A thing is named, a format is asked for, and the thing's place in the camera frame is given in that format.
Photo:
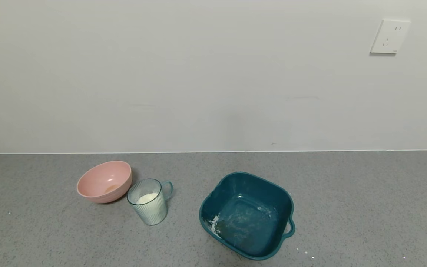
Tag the teal square plastic basin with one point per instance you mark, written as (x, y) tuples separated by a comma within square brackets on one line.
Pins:
[(247, 222)]

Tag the white wall socket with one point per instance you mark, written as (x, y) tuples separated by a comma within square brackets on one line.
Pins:
[(389, 37)]

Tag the white powder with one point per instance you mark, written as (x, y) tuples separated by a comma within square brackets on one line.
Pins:
[(147, 198)]

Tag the pink plastic bowl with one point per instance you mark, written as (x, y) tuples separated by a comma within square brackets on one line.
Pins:
[(102, 178)]

